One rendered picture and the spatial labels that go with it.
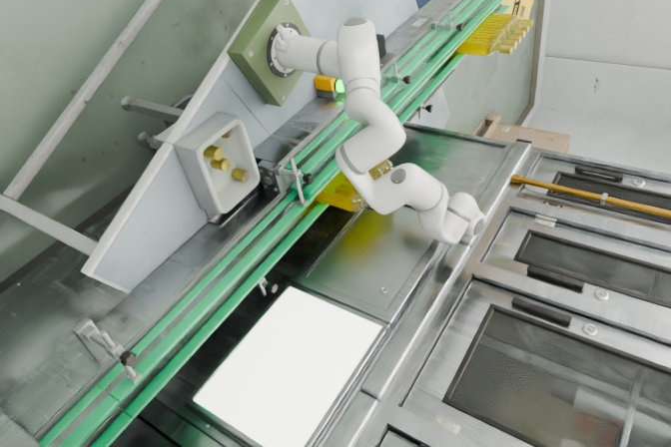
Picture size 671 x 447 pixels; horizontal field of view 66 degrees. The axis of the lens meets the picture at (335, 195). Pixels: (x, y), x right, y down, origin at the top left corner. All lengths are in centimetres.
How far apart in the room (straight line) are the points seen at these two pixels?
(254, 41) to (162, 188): 46
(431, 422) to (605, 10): 653
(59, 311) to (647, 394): 162
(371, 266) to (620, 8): 617
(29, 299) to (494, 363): 144
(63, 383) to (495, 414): 97
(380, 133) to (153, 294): 71
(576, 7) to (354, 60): 632
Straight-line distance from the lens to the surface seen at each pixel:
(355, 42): 123
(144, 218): 139
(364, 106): 113
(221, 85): 147
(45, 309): 189
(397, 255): 155
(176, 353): 138
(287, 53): 149
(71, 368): 136
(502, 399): 134
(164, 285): 141
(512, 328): 145
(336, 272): 153
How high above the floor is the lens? 179
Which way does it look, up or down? 30 degrees down
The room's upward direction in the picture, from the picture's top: 107 degrees clockwise
